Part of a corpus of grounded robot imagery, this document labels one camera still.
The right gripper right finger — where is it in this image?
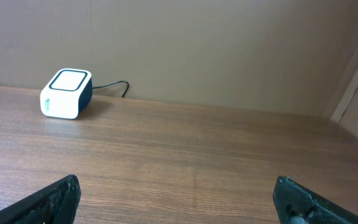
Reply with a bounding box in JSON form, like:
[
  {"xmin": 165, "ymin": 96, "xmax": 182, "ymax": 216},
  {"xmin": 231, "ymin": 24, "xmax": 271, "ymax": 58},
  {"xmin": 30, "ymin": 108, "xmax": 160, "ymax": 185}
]
[{"xmin": 273, "ymin": 176, "xmax": 358, "ymax": 224}]

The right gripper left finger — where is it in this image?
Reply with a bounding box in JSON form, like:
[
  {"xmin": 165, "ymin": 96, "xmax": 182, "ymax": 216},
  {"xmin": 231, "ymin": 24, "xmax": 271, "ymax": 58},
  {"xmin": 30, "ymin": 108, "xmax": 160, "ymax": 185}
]
[{"xmin": 0, "ymin": 174, "xmax": 81, "ymax": 224}]

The white barcode scanner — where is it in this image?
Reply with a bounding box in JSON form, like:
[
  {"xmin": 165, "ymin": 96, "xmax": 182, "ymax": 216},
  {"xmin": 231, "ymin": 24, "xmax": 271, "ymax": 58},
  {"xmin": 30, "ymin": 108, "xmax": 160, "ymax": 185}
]
[{"xmin": 40, "ymin": 68, "xmax": 93, "ymax": 119}]

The black scanner cable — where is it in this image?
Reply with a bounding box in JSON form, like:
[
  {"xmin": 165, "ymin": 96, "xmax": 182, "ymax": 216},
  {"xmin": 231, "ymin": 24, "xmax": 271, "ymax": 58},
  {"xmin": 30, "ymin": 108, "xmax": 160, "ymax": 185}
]
[{"xmin": 91, "ymin": 80, "xmax": 131, "ymax": 98}]

